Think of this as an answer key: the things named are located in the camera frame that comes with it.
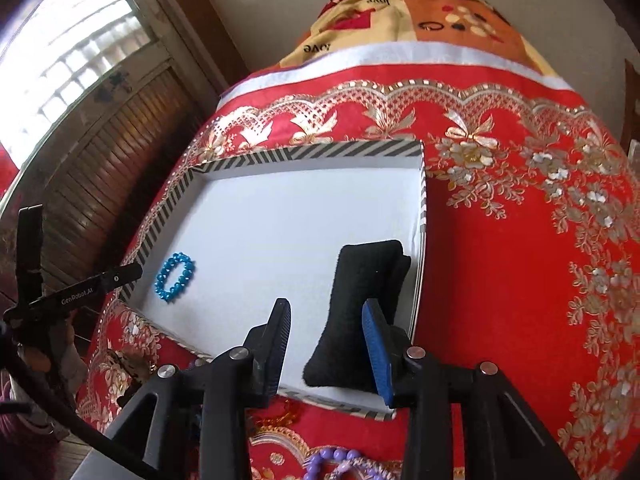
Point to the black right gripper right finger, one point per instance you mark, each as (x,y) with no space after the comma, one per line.
(503,438)

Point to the yellow orange love blanket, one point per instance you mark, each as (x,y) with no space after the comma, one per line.
(472,24)

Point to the leopard print bow scrunchie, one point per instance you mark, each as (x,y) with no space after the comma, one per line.
(136,367)

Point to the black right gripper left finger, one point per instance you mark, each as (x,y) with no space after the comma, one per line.
(183,422)

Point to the black velvet cushion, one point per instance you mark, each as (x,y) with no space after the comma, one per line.
(374,271)

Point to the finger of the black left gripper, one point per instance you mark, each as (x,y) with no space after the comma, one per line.
(96,286)

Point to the bright window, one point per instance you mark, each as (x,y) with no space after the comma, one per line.
(62,50)

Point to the red gold floral tablecloth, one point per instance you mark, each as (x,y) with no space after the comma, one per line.
(532,236)

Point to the brown slatted wooden door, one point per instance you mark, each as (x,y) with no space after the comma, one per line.
(97,171)

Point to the striped white jewelry tray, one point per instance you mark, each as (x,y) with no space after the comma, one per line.
(237,234)

